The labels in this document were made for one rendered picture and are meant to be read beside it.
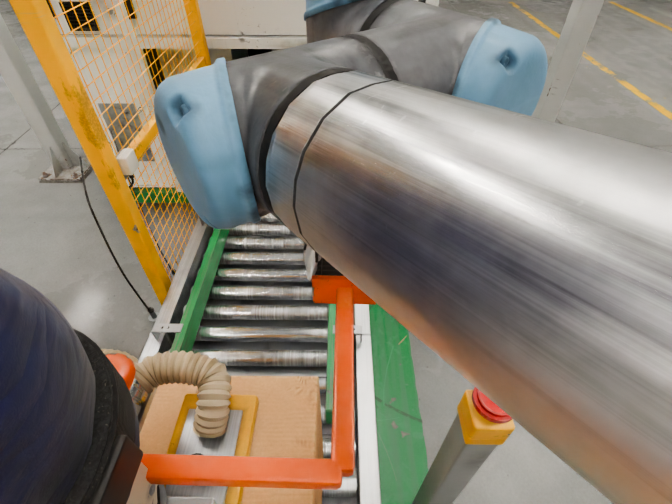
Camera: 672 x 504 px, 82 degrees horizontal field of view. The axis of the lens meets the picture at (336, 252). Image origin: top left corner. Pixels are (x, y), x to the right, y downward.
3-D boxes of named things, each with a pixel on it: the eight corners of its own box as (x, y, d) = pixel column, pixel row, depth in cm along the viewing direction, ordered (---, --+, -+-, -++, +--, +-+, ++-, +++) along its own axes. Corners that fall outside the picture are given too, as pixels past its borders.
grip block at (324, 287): (316, 259, 59) (315, 235, 55) (373, 260, 59) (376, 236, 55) (312, 303, 53) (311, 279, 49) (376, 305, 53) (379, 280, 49)
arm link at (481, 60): (417, 205, 23) (311, 131, 29) (531, 147, 27) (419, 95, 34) (444, 62, 17) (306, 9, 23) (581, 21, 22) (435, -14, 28)
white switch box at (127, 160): (130, 165, 121) (123, 147, 117) (140, 165, 121) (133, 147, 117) (123, 175, 116) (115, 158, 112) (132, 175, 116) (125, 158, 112)
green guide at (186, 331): (240, 138, 222) (237, 123, 216) (258, 138, 222) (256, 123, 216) (131, 422, 107) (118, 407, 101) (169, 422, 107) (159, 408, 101)
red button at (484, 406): (464, 388, 67) (469, 376, 64) (504, 388, 67) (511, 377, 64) (473, 429, 62) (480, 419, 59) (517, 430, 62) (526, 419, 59)
